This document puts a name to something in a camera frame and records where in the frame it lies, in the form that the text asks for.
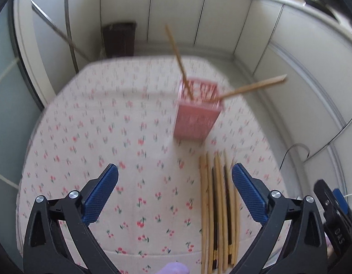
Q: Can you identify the pink perforated utensil basket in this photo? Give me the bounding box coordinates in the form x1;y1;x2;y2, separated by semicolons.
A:
174;76;225;140

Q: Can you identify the dark flat object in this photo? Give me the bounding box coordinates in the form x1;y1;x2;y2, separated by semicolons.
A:
304;0;339;21

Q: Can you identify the dark brown waste bin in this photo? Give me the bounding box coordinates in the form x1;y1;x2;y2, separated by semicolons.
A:
101;21;137;59

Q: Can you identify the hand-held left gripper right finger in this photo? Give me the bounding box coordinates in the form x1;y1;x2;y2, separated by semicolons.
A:
231;163;329;274

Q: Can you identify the dark wooden chopstick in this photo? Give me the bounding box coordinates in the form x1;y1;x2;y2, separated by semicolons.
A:
226;174;235;263
211;167;219;271

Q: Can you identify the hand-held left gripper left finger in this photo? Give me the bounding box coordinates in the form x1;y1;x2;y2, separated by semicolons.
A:
23;163;119;274

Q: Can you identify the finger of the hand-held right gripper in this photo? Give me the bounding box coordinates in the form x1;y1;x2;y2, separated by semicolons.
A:
313;179;337;223
332;188;351;216

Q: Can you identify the cherry print tablecloth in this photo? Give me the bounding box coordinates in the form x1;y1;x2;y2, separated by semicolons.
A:
16;55;303;274

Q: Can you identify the light wooden chopstick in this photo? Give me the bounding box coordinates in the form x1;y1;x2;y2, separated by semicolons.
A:
164;24;195;100
211;74;287;103
199;155;209;274
214;151;225;274

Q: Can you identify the black cable with hooked end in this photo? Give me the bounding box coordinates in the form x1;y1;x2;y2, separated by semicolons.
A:
279;143;311;177

